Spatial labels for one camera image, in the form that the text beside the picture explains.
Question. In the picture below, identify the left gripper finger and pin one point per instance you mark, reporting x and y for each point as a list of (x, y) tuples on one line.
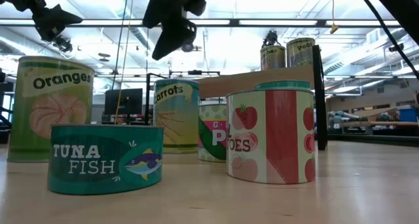
[(54, 22)]

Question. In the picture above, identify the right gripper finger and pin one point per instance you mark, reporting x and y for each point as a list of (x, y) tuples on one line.
[(155, 11), (176, 37)]

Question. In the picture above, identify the blue and yellow carrots can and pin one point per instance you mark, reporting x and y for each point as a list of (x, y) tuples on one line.
[(176, 119)]

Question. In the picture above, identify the green oranges can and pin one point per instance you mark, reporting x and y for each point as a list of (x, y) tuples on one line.
[(49, 112)]

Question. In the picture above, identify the peaches can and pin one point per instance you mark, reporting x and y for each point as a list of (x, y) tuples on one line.
[(272, 58)]

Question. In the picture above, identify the short green peas can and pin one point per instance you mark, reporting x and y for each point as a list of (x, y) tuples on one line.
[(211, 135)]

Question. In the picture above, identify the tall can with teal rim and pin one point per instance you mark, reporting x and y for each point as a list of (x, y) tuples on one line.
[(283, 85)]

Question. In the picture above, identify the pears can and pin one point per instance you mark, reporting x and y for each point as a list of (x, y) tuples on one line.
[(299, 53)]

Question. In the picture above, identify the white and red tomatoes can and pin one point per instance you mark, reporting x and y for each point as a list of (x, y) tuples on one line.
[(271, 135)]

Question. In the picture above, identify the teal tuna fish can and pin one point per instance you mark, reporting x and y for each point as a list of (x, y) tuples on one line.
[(98, 158)]

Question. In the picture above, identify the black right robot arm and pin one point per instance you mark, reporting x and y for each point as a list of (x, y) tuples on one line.
[(402, 8)]

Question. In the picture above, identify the wooden shelf with black legs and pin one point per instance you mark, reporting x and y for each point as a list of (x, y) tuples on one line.
[(262, 78)]

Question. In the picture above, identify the round black ceiling fixture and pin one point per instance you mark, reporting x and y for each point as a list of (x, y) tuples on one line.
[(189, 49)]

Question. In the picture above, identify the black computer monitor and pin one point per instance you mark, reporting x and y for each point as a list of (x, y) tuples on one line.
[(124, 101)]

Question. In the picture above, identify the wooden workbench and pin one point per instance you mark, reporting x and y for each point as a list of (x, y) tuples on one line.
[(386, 123)]

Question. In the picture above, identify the large blue storage bin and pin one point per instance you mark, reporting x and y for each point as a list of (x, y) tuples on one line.
[(409, 115)]

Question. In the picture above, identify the black ceiling light rail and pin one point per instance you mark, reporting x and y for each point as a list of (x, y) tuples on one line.
[(234, 22)]

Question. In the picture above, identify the black metal table frame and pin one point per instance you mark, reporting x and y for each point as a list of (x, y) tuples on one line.
[(376, 140)]

